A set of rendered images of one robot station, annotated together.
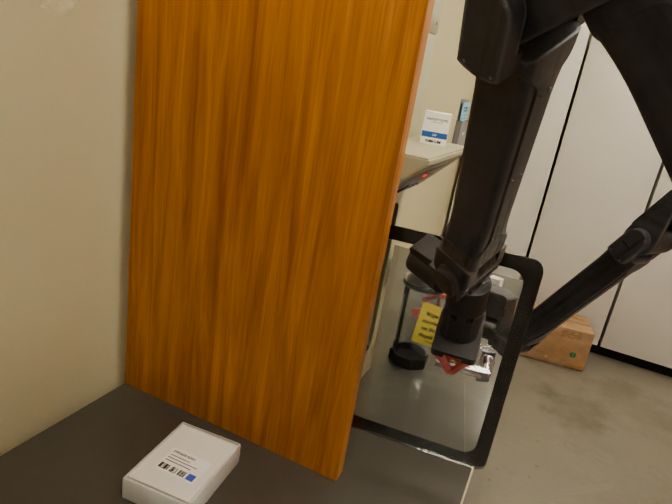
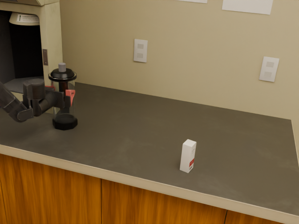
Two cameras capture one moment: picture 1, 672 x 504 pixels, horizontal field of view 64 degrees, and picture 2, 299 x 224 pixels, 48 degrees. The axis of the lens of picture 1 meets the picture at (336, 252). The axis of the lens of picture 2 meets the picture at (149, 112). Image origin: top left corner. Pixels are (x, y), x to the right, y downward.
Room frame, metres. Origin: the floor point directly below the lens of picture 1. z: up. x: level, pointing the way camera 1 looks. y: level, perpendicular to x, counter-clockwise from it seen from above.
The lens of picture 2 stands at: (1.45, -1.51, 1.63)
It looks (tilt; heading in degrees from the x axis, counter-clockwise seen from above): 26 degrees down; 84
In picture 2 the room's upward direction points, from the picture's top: 4 degrees clockwise
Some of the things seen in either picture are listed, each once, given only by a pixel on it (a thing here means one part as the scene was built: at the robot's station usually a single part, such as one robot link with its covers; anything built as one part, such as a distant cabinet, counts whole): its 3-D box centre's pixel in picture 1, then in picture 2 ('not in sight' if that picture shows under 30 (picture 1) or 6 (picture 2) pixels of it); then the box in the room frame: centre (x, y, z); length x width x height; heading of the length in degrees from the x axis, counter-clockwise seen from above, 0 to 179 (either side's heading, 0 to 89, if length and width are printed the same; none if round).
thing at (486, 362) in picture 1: (464, 363); not in sight; (0.78, -0.24, 1.20); 0.10 x 0.05 x 0.03; 74
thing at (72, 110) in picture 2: not in sight; (63, 98); (1.24, -0.23, 1.06); 0.11 x 0.11 x 0.21
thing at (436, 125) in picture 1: (435, 128); not in sight; (1.07, -0.15, 1.54); 0.05 x 0.05 x 0.06; 82
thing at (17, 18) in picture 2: not in sight; (30, 14); (1.08, 0.01, 1.34); 0.18 x 0.18 x 0.05
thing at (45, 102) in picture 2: not in sight; (38, 105); (1.17, -0.39, 1.10); 0.07 x 0.06 x 0.07; 68
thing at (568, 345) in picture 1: (555, 335); not in sight; (3.37, -1.57, 0.14); 0.41 x 0.33 x 0.29; 75
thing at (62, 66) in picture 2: not in sight; (62, 71); (1.24, -0.23, 1.18); 0.09 x 0.09 x 0.07
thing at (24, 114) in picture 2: not in sight; (28, 98); (1.15, -0.41, 1.14); 0.12 x 0.09 x 0.11; 36
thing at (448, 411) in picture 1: (423, 347); not in sight; (0.83, -0.18, 1.19); 0.30 x 0.01 x 0.40; 74
